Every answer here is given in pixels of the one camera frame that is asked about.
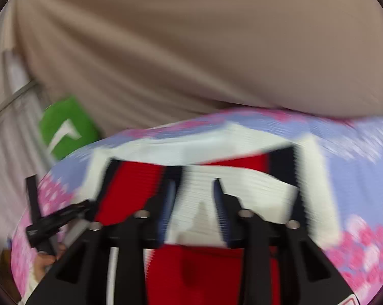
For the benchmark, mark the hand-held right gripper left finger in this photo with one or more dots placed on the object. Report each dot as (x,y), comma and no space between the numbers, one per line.
(167,205)

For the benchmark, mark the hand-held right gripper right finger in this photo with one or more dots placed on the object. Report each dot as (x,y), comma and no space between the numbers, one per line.
(220,205)

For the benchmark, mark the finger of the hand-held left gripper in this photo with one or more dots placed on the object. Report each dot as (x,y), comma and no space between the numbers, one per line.
(32,197)
(67,213)

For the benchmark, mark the white red knitted sweater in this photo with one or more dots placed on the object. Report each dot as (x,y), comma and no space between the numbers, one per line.
(242,181)

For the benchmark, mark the person's left hand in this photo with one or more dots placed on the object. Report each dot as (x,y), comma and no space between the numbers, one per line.
(47,265)

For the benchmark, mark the white satin curtain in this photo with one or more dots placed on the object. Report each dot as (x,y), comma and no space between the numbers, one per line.
(7,139)

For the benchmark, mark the green plush pillow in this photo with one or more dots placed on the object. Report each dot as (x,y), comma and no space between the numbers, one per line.
(64,114)

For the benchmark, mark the pink blue floral bedsheet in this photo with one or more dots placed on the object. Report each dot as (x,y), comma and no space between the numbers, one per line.
(353,152)

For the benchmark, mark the beige draped cloth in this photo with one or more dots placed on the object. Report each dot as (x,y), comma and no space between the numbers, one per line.
(194,38)

